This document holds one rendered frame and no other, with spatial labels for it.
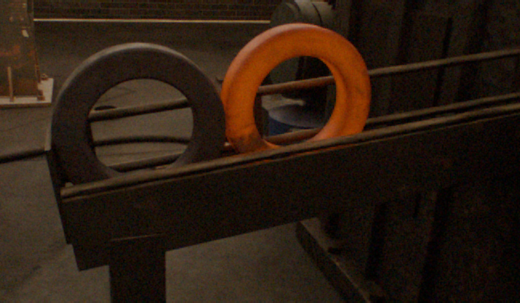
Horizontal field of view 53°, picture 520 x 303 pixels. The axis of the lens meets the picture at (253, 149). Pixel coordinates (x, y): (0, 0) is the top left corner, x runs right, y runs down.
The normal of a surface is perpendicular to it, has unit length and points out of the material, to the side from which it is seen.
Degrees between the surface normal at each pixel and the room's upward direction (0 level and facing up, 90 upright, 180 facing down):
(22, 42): 91
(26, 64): 90
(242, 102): 90
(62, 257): 0
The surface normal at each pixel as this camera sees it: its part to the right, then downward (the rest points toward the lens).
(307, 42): 0.32, 0.35
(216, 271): 0.04, -0.94
